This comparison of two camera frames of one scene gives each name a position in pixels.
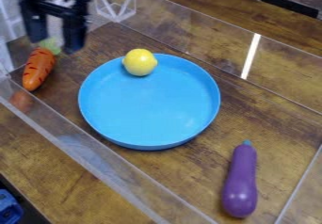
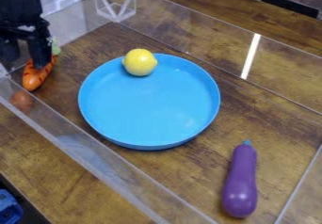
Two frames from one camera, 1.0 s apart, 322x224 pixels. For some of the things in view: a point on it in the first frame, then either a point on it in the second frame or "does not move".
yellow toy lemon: x=139 y=61 does not move
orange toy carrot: x=40 y=63 does not move
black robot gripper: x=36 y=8 -> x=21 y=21
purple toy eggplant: x=239 y=199 does not move
